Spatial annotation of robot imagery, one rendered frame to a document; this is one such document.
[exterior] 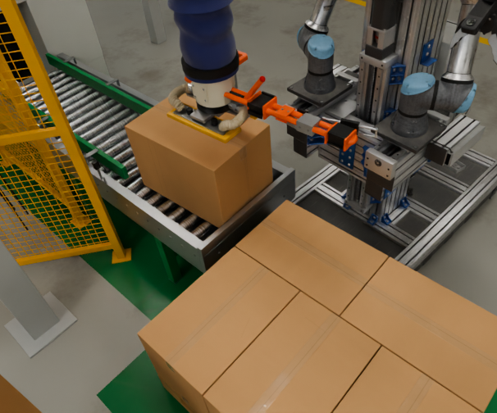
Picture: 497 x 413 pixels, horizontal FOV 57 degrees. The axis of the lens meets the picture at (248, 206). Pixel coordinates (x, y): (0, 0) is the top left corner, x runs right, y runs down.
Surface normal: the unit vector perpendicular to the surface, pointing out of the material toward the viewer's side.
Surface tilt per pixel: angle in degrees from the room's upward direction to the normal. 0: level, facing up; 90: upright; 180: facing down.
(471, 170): 0
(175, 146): 0
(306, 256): 0
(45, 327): 90
